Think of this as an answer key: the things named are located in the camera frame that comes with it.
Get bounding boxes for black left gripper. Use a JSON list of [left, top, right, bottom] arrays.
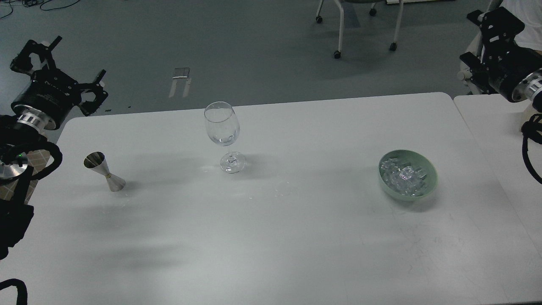
[[10, 36, 108, 130]]

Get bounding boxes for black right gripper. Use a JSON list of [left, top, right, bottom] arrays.
[[459, 6, 542, 103]]

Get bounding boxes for steel cocktail jigger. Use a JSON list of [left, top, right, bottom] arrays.
[[83, 151, 126, 192]]

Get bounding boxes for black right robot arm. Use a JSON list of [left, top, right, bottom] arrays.
[[459, 6, 542, 182]]

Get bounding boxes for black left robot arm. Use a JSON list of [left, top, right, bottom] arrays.
[[0, 36, 108, 259]]

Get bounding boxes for clear ice cubes pile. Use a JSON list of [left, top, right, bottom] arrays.
[[379, 158, 428, 197]]

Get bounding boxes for clear wine glass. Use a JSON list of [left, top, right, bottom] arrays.
[[204, 102, 246, 174]]

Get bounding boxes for white office chair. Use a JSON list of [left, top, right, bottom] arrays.
[[456, 0, 496, 95]]

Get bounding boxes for person in white shirt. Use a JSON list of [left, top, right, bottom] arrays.
[[500, 0, 542, 54]]

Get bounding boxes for beige checkered sofa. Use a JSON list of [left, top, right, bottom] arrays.
[[0, 148, 51, 204]]

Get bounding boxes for green bowl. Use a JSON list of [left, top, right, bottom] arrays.
[[377, 150, 439, 202]]

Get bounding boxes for white rolling chair legs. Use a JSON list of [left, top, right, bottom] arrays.
[[333, 0, 405, 59]]

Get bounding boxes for black floor cables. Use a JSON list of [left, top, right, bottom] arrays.
[[0, 0, 79, 17]]

